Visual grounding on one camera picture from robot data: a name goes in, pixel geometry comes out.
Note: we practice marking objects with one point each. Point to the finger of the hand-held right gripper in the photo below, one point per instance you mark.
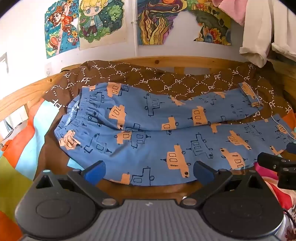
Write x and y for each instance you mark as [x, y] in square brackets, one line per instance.
[268, 160]

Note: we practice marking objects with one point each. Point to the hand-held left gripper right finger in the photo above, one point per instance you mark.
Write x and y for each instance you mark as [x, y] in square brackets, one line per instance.
[203, 173]

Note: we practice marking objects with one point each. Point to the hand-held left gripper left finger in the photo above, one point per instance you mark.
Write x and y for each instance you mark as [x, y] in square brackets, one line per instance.
[94, 173]

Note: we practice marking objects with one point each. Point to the blue pants with orange print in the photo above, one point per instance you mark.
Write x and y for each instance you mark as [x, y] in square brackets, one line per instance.
[148, 129]

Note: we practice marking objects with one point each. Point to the pink floral cloth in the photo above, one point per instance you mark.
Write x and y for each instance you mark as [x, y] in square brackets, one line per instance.
[282, 199]

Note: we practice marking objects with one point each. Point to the colourful patchwork quilt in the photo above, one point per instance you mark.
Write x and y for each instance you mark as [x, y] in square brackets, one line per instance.
[20, 148]

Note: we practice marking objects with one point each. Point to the brown patterned blanket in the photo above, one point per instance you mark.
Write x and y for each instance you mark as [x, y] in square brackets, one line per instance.
[161, 76]

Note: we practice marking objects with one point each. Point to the cream hanging garment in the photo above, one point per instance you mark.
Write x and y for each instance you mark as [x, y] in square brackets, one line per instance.
[256, 34]

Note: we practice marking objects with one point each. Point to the white hanging garment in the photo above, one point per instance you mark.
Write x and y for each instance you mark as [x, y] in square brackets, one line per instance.
[285, 27]

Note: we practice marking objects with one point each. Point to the colourful patterned sheet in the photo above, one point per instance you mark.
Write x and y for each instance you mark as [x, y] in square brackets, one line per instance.
[215, 27]

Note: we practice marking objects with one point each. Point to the pink hanging garment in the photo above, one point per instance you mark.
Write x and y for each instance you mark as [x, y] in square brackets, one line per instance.
[227, 9]

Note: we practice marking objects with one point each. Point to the wooden bed frame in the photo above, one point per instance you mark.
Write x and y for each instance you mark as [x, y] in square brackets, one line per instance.
[30, 89]

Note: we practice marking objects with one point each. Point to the blue cartoon wall poster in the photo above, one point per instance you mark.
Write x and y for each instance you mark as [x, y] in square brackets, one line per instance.
[61, 27]

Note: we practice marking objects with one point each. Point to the green cartoon wall poster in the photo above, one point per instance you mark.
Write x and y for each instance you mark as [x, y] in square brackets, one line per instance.
[101, 23]

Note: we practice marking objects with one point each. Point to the swirly seaweed wall poster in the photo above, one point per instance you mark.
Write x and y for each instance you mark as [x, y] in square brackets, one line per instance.
[157, 23]

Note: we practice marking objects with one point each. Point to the white wall pipe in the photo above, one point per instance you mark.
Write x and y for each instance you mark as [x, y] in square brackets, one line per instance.
[134, 20]

